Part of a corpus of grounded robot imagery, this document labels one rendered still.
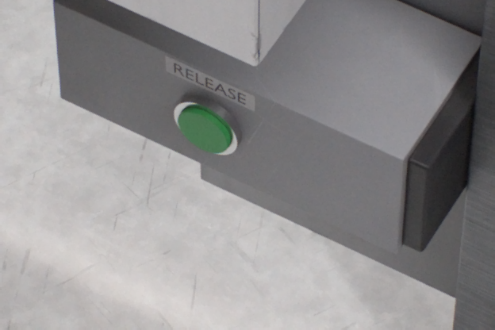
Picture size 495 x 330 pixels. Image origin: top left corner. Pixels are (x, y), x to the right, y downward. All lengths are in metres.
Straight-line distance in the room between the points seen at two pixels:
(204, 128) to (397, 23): 0.11
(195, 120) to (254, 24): 0.23
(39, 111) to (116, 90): 1.42
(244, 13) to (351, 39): 0.23
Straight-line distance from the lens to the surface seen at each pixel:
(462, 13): 1.48
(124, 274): 2.83
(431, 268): 1.66
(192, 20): 1.28
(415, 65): 1.47
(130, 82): 1.51
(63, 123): 2.93
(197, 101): 1.48
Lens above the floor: 2.34
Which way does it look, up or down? 54 degrees down
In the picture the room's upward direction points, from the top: straight up
